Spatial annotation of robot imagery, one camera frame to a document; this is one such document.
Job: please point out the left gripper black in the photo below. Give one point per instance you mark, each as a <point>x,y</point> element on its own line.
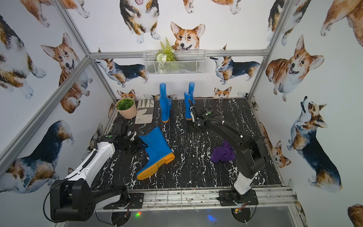
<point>135,144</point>

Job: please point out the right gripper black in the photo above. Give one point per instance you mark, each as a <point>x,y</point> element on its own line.
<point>202,130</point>

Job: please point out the blue rubber boot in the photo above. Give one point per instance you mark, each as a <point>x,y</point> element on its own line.
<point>165,103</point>
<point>189,96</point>
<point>158,152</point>

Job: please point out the purple cloth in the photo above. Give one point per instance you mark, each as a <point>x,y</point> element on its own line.
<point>223,153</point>

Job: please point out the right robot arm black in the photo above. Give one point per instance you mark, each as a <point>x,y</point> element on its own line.
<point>251,152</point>

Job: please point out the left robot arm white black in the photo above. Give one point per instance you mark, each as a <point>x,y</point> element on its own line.
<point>72,198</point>

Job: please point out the pink ribbed plant pot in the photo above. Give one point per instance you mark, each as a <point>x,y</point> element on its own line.
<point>130,113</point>

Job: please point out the green plant in pink pot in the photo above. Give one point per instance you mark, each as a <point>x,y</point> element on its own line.
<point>125,104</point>

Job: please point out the white grey work glove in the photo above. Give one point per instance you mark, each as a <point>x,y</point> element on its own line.
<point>145,111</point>

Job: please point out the fern and white flower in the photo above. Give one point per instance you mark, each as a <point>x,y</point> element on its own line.
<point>166,58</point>

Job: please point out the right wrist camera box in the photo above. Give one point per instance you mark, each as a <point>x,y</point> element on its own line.
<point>195,108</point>

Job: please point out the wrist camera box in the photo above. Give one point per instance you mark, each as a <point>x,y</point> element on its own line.
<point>122,129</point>
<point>195,108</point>

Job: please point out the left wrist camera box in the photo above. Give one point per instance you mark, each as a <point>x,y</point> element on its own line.
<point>122,129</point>

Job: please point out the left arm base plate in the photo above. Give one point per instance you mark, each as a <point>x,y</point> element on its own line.
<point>131,201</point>

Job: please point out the white wire wall basket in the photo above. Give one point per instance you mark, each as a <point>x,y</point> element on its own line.
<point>177,63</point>

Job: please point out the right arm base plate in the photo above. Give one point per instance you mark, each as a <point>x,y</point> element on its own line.
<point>233,198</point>

